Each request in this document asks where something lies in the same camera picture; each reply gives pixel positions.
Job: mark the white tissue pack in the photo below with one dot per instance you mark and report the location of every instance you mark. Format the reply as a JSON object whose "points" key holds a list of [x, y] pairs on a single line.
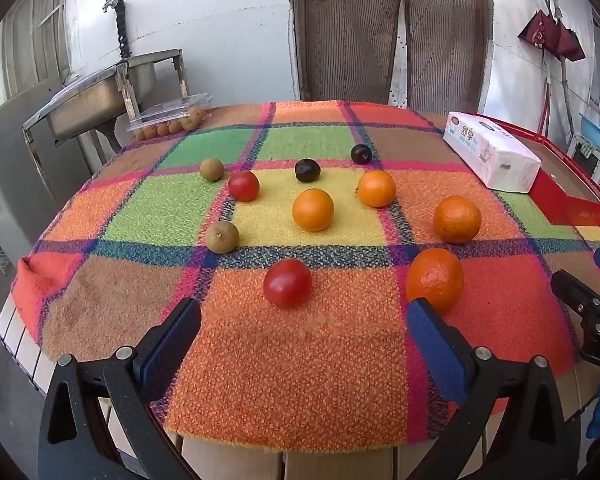
{"points": [[495, 155]]}

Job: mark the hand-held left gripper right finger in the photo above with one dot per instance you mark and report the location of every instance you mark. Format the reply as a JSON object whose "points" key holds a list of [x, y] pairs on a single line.
{"points": [[430, 347]]}

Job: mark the dark red folded umbrella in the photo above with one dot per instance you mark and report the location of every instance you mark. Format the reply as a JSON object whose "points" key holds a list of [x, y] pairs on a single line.
{"points": [[550, 37]]}

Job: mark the small orange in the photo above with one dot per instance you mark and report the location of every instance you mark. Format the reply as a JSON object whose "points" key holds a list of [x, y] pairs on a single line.
{"points": [[377, 188], [434, 277], [195, 117], [312, 209], [457, 219]]}

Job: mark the metal sink on stand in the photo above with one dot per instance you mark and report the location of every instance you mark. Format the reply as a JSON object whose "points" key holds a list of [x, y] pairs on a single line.
{"points": [[90, 95]]}

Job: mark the grey rounded panel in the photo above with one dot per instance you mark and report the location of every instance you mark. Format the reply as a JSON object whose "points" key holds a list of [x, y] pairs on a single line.
{"points": [[10, 160]]}

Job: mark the red cardboard box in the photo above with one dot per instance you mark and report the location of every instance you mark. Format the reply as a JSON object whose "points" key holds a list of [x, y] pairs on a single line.
{"points": [[565, 200]]}

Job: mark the clear plastic container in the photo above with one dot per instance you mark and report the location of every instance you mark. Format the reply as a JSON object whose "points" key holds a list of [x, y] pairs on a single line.
{"points": [[170, 110]]}

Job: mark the metal wall faucet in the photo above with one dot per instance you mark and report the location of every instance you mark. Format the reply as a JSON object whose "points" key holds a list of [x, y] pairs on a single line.
{"points": [[110, 4]]}

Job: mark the red pipe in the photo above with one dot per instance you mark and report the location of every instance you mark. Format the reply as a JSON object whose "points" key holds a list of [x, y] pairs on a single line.
{"points": [[545, 107]]}

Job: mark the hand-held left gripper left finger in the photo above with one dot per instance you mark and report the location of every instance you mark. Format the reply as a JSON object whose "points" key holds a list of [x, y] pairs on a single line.
{"points": [[177, 335]]}

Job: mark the colourful plaid blanket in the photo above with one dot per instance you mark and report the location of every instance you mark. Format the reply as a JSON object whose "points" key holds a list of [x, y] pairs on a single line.
{"points": [[305, 370]]}

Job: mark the green checked cloth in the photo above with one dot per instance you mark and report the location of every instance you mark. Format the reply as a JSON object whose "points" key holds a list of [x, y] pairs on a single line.
{"points": [[587, 149]]}

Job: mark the pale wooden pole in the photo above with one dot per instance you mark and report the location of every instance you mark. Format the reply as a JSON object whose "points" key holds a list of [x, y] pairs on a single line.
{"points": [[562, 90]]}

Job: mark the grey panelled door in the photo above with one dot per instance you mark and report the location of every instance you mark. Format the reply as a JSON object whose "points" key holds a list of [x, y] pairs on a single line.
{"points": [[35, 30]]}

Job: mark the dark purple plum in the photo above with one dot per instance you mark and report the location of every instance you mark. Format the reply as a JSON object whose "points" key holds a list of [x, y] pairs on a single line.
{"points": [[361, 154], [307, 170]]}

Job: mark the row of small longans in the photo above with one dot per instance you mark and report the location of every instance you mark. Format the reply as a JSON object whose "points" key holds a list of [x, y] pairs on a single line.
{"points": [[162, 129]]}

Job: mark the red cherry tomato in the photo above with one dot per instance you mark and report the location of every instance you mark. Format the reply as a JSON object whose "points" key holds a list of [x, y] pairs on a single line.
{"points": [[243, 185], [287, 283]]}

